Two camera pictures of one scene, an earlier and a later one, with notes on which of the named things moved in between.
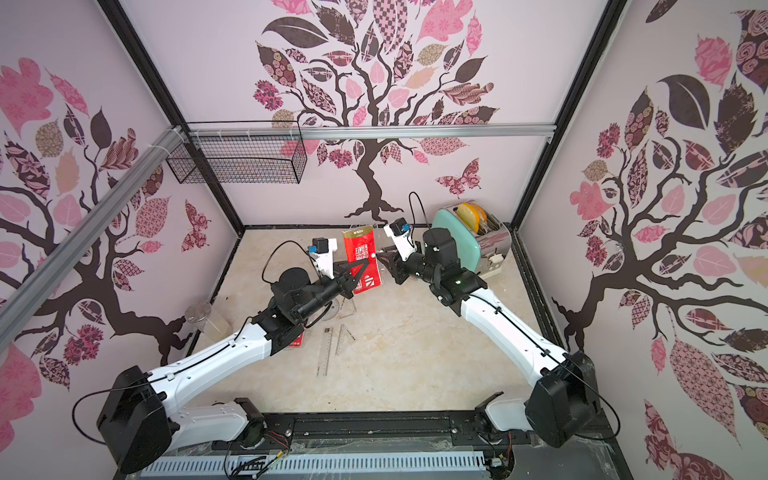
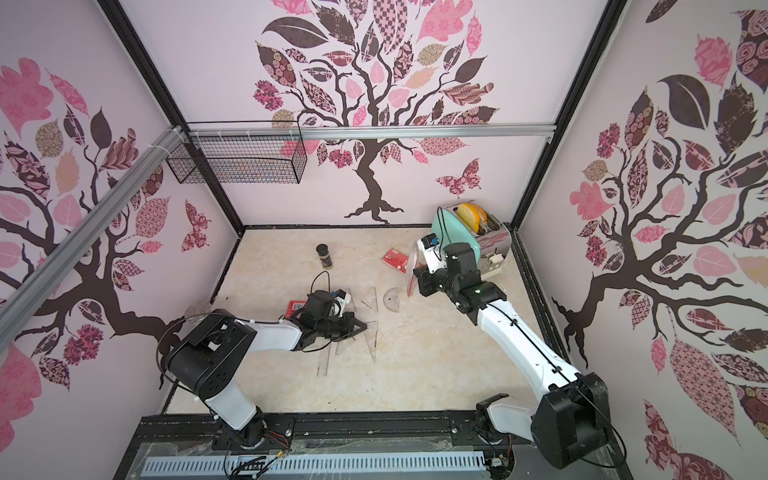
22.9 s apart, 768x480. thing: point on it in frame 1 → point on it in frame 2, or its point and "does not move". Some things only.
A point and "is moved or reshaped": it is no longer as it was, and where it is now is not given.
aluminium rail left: (16, 303) does not move
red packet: (360, 247) is moved or reshaped
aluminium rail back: (371, 132) does not move
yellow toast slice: (474, 215) does not move
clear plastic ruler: (324, 354) does not move
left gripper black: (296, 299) → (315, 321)
